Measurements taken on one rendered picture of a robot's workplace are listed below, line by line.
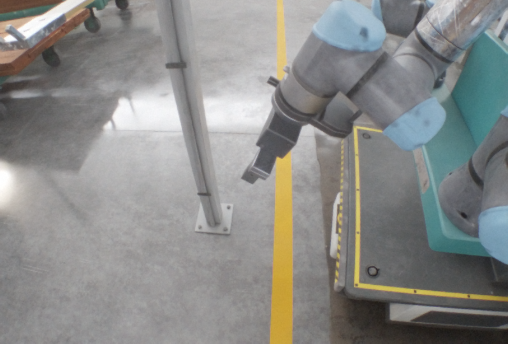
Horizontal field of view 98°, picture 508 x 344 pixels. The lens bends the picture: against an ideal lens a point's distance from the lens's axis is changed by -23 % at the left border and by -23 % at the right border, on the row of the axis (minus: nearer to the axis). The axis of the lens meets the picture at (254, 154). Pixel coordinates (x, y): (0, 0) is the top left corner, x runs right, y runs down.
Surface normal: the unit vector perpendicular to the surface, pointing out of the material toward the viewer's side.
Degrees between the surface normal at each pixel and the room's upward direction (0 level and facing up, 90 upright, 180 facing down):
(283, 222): 0
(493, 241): 97
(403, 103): 58
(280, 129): 25
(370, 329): 0
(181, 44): 90
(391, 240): 0
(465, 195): 72
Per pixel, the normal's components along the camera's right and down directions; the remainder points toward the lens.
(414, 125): -0.38, 0.38
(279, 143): -0.34, 0.77
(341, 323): 0.00, -0.69
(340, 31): -0.66, 0.48
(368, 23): 0.33, -0.44
